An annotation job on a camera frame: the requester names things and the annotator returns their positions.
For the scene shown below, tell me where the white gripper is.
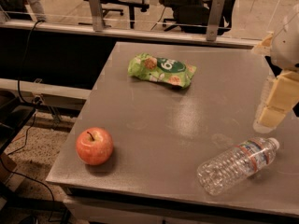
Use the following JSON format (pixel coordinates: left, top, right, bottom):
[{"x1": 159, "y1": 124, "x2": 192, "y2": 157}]
[{"x1": 257, "y1": 4, "x2": 299, "y2": 129}]

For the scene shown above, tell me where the left metal rail bracket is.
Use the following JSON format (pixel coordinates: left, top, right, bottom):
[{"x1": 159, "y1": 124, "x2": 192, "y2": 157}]
[{"x1": 88, "y1": 0, "x2": 107, "y2": 32}]

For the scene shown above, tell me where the black power cable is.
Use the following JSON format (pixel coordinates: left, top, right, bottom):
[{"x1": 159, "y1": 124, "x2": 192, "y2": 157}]
[{"x1": 0, "y1": 20, "x2": 73, "y2": 224}]

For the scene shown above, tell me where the dark office chair right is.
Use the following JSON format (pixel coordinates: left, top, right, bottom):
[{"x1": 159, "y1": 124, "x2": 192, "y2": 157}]
[{"x1": 160, "y1": 0, "x2": 235, "y2": 35}]

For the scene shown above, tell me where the green rice chip bag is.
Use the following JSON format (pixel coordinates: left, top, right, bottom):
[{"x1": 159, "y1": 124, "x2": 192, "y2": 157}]
[{"x1": 128, "y1": 53, "x2": 196, "y2": 89}]

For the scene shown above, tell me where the metal rail bracket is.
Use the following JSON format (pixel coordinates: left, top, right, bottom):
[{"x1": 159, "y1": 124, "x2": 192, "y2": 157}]
[
  {"x1": 88, "y1": 0, "x2": 107, "y2": 32},
  {"x1": 206, "y1": 0, "x2": 225, "y2": 42}
]

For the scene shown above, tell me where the right metal rail bracket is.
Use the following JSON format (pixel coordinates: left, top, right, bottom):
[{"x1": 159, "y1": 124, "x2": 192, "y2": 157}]
[{"x1": 206, "y1": 0, "x2": 225, "y2": 42}]

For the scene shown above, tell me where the clear plastic water bottle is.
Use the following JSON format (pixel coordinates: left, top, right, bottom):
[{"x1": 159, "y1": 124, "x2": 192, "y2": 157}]
[{"x1": 197, "y1": 137, "x2": 280, "y2": 196}]

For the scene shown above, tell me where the red apple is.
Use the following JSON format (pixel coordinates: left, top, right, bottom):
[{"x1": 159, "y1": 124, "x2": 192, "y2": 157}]
[{"x1": 76, "y1": 127, "x2": 114, "y2": 165}]

